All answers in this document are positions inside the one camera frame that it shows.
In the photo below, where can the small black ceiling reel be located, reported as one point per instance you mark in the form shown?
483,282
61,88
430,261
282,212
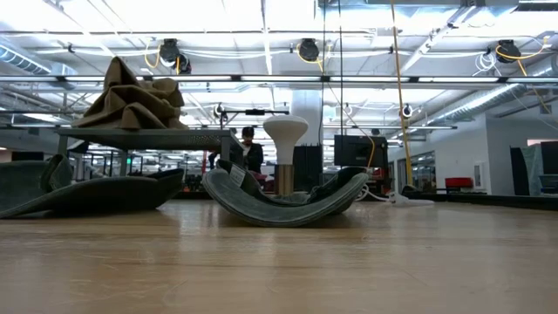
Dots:
218,110
406,111

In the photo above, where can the black monitor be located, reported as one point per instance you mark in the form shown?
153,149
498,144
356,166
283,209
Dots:
357,150

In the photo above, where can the silver ventilation duct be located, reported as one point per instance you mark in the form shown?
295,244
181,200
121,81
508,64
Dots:
479,102

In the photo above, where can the dark room divider panel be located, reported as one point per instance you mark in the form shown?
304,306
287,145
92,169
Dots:
547,161

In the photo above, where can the black cabinet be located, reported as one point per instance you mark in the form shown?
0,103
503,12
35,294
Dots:
307,165

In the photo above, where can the tan cloth pile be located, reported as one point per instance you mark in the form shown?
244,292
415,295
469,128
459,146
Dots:
96,115

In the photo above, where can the grey perforated metal shelf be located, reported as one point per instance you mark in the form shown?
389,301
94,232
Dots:
152,138

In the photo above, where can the red bin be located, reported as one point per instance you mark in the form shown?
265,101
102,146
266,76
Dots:
458,182

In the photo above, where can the white bulb table lamp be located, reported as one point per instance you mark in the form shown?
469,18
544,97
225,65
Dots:
285,131

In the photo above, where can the black aluminium table frame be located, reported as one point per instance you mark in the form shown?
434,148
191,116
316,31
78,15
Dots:
479,196

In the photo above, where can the dark green baseball cap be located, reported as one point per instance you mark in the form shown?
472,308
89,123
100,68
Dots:
270,213
87,194

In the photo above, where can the person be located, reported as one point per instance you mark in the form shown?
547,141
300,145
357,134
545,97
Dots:
253,152

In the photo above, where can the overhead strip light bar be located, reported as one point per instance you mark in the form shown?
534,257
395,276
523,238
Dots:
436,79

